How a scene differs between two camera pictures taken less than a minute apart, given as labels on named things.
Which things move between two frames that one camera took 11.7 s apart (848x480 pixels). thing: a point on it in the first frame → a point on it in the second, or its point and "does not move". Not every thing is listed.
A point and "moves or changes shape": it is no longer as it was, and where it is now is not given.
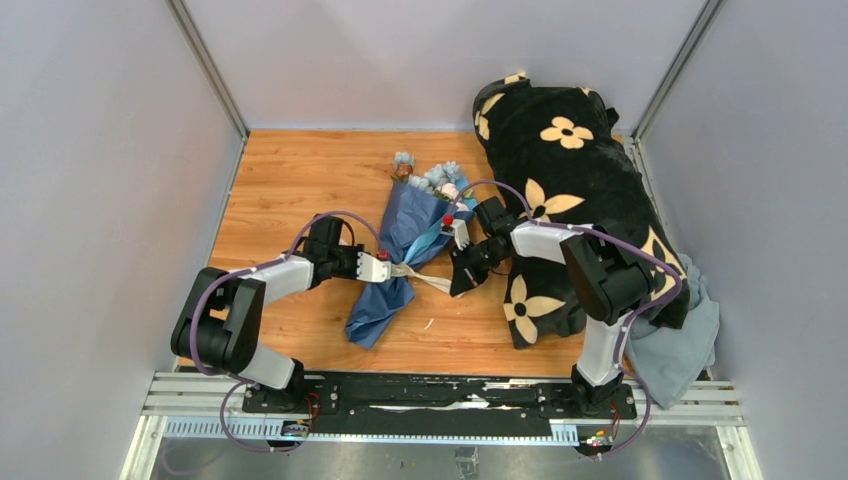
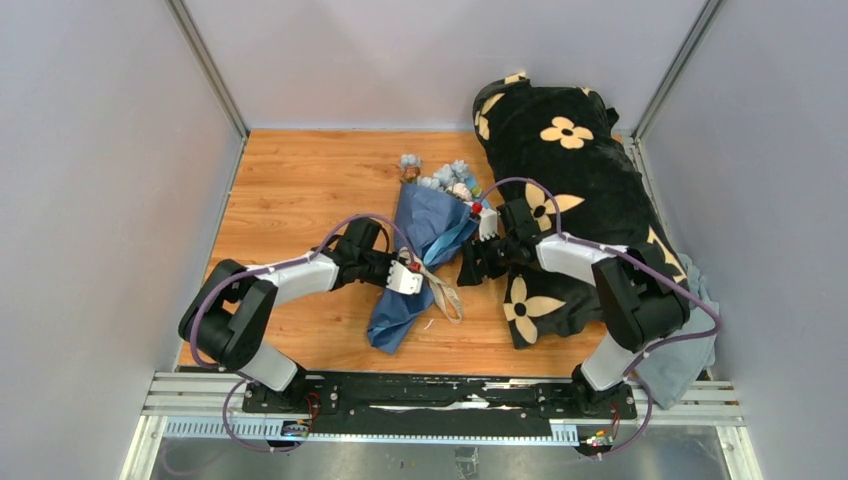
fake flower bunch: (442, 179) moves or changes shape
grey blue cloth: (672, 363) does not move
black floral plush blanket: (552, 156) does not move
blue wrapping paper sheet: (411, 232) moves or changes shape
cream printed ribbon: (399, 270) moves or changes shape
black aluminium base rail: (367, 402) does not move
